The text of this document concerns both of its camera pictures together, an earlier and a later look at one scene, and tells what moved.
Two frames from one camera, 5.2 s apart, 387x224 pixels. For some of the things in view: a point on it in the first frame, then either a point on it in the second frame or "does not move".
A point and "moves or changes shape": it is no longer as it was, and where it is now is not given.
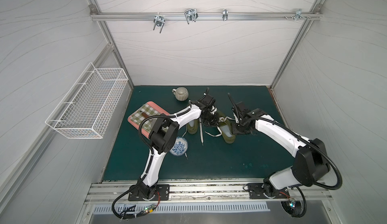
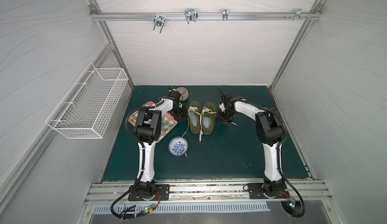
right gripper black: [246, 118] to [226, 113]
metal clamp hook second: [191, 14] does not move
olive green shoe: [229, 140] moves or changes shape
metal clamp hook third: [224, 14] does not move
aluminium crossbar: [201, 15] does not move
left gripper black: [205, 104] to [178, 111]
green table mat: [207, 148] does not move
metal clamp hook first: [159, 21] does not move
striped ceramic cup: [181, 93] does not move
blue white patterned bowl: [180, 147] does not move
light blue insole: [226, 128] moves or changes shape
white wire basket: [86, 110] does not move
